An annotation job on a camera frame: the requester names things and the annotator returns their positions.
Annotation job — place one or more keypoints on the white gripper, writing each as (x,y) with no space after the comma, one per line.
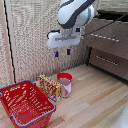
(63,39)

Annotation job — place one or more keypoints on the brown drawer front large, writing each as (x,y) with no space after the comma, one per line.
(106,45)

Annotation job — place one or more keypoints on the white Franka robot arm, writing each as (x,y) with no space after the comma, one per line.
(71,13)

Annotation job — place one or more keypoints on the brown drawer front small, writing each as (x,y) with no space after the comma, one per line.
(110,66)

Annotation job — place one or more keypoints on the brown wooden drawer cabinet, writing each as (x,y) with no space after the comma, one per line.
(110,23)

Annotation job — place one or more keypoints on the red cup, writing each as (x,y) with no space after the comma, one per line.
(64,76)

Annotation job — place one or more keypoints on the beige woven screen panel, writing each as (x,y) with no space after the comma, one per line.
(33,40)

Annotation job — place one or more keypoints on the pink plastic cup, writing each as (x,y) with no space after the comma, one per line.
(65,88)

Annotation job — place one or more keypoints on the yellow red snack box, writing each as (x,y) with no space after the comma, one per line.
(50,88)

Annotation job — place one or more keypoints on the red plastic shopping basket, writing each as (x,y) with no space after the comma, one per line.
(25,105)

